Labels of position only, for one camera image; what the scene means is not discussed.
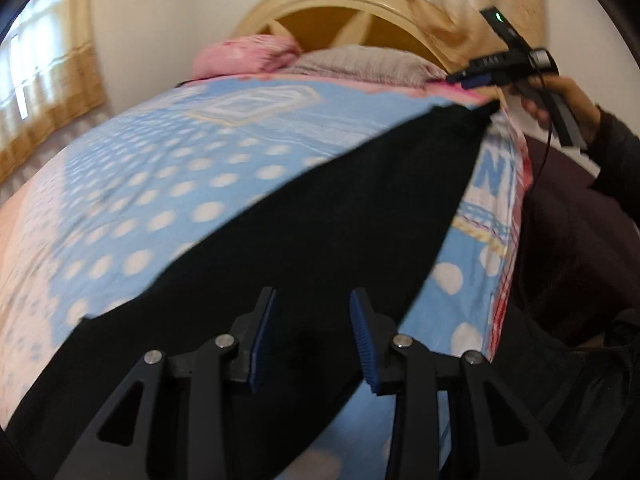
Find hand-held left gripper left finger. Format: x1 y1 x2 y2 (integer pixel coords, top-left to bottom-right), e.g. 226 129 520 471
52 287 277 480

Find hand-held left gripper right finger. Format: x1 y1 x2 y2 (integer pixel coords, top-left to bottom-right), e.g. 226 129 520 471
350 288 568 480

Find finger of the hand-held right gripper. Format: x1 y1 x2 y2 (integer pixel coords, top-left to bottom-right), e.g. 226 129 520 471
446 67 501 91

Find black pants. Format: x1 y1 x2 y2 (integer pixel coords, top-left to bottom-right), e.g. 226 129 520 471
5 100 501 480

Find person's right forearm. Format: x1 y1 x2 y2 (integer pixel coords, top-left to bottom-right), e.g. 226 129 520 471
586 107 640 198

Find person's right hand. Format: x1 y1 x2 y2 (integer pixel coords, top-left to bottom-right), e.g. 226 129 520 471
519 74 602 137

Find grey pillow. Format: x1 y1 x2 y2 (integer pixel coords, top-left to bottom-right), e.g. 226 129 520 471
287 44 448 86

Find cream arched headboard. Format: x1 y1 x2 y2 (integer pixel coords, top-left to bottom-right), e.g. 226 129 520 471
232 0 451 68

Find blue polka dot bedsheet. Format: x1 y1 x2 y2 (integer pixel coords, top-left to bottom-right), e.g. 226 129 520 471
0 72 533 480

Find person's dark clothed body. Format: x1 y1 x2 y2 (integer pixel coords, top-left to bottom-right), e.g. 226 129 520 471
515 137 640 480

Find pink pillow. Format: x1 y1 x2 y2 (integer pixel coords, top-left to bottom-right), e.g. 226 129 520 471
192 34 303 81

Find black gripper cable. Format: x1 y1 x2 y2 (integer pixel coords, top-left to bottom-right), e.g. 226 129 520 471
539 122 555 183

